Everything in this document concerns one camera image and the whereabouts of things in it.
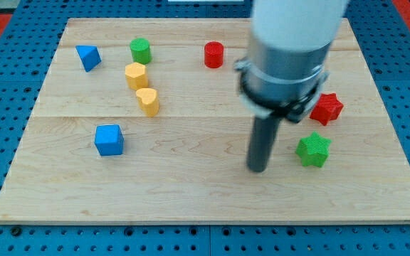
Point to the yellow heart block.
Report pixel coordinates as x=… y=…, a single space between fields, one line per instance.
x=148 y=100

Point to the red star block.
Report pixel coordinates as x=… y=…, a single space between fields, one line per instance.
x=328 y=108

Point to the green cylinder block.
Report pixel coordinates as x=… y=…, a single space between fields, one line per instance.
x=140 y=50

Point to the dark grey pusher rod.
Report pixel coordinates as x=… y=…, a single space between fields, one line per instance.
x=263 y=135

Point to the blue cube block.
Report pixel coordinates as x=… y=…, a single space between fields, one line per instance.
x=109 y=140

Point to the yellow hexagon block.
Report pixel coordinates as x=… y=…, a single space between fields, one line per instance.
x=136 y=76

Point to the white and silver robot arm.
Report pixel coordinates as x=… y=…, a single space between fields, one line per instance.
x=288 y=43

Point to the green star block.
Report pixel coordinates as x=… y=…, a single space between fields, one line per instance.
x=313 y=150

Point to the red cylinder block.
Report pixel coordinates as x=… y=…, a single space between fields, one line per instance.
x=213 y=54

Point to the light wooden board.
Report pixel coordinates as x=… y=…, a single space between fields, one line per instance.
x=187 y=164

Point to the blue triangular prism block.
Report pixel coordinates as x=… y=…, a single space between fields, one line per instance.
x=89 y=56

